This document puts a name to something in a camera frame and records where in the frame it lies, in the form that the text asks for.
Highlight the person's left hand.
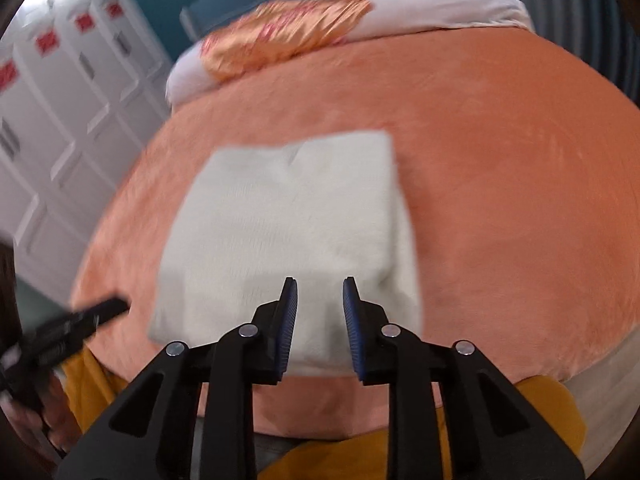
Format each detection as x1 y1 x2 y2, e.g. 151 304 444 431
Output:
0 392 81 461

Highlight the grey curtain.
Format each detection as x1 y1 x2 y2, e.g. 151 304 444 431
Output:
470 0 640 126

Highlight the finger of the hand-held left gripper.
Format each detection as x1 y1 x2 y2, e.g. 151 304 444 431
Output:
70 297 132 332

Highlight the white mattress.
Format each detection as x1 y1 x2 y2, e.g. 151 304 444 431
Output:
565 330 632 471

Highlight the orange floral satin quilt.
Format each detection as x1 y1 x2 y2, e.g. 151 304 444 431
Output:
200 0 376 81

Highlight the mustard yellow garment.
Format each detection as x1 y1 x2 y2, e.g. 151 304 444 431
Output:
62 347 587 480

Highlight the white panelled wardrobe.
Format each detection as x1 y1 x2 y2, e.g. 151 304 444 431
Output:
0 0 176 306

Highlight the white quilt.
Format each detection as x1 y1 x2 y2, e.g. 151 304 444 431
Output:
165 0 533 106

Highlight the orange plush blanket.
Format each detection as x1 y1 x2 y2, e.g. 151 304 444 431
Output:
67 27 640 436

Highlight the cream knit cardigan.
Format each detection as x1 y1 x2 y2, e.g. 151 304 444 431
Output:
147 130 423 376

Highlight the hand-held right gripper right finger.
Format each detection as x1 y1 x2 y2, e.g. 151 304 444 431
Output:
341 276 586 480

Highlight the grey bed frame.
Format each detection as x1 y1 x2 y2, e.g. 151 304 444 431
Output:
192 402 311 461

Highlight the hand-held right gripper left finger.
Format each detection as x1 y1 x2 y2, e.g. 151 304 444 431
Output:
54 276 299 480

